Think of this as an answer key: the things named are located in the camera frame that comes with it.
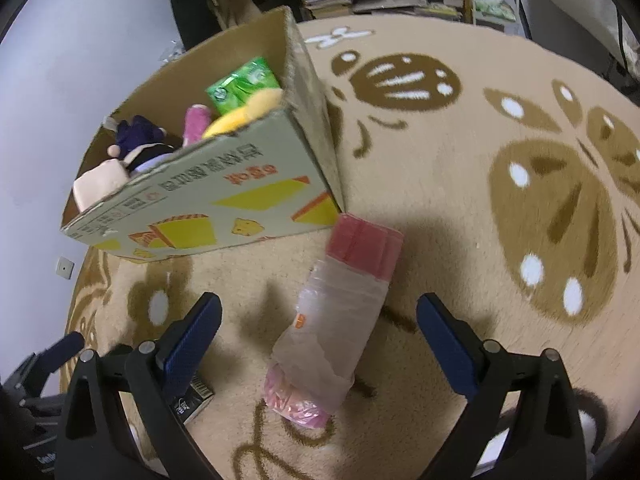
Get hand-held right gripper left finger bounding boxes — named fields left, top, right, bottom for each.
left=54, top=292, right=223, bottom=480

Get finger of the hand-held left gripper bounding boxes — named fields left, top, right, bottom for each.
left=42, top=331, right=87, bottom=376
left=5, top=352, right=51, bottom=398

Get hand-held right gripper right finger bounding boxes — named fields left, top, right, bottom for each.
left=416, top=292, right=593, bottom=480

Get pink-capped plastic bottle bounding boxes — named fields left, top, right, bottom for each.
left=263, top=212, right=405, bottom=430

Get cardboard box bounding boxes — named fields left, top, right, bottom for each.
left=60, top=5, right=347, bottom=263

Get purple haired plush doll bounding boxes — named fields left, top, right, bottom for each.
left=106, top=115, right=176, bottom=176

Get pink bear plush toy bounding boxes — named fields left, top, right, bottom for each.
left=182, top=104, right=211, bottom=148

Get yellow plush toy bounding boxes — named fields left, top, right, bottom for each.
left=201, top=87, right=285, bottom=140

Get green tissue pack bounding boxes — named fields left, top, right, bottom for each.
left=205, top=56, right=283, bottom=116

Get small black box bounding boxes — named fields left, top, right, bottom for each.
left=170, top=375, right=216, bottom=423

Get beige flower print blanket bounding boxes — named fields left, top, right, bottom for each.
left=60, top=12, right=640, bottom=480

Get brown white fluffy cloth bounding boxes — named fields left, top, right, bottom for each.
left=475, top=387, right=611, bottom=476

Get black hanging coat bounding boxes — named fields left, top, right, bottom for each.
left=160, top=0, right=221, bottom=53

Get pale green packets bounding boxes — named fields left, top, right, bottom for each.
left=474, top=0, right=516, bottom=18

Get pile of magazines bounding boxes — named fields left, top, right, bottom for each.
left=350, top=0, right=466, bottom=22

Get stack of books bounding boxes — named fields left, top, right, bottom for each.
left=302, top=0, right=353, bottom=21

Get white duvet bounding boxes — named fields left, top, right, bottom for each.
left=535, top=0, right=640, bottom=76

